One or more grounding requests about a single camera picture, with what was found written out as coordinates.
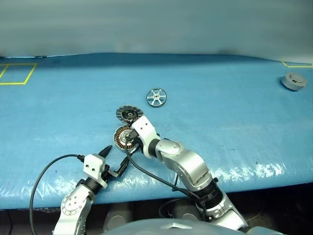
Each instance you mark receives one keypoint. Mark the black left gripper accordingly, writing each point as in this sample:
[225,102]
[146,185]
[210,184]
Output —
[107,172]

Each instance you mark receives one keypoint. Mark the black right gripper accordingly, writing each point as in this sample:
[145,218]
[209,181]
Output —
[135,140]

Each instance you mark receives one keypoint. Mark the motor housing with copper windings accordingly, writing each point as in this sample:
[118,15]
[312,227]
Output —
[119,137]

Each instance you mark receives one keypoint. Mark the silver spoked rotor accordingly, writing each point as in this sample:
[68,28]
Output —
[156,97]

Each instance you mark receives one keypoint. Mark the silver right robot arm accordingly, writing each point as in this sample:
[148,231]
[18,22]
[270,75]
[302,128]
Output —
[190,166]

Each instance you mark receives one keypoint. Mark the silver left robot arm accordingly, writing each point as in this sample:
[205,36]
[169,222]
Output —
[73,203]

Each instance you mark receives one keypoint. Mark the dark rounded shape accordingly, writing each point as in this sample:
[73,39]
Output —
[185,211]
[118,216]

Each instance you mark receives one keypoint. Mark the gray robot torso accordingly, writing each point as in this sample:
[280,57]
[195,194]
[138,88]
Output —
[146,228]

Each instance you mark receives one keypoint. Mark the blue plastic table cover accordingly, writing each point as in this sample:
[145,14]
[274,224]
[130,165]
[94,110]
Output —
[220,122]

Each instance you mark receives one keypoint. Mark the large yellow tape rectangle marking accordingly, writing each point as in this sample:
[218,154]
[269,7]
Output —
[31,74]

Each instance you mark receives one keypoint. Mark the gray round cylindrical device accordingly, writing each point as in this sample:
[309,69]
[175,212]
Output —
[292,82]

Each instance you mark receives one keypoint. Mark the small yellow tape corner marking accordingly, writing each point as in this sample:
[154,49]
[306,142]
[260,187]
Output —
[298,66]

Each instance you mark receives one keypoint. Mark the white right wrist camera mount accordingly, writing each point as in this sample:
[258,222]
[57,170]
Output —
[146,132]

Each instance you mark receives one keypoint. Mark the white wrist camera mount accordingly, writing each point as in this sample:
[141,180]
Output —
[94,164]
[146,132]

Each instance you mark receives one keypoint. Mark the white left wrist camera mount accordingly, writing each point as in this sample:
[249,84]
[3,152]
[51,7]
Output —
[94,164]

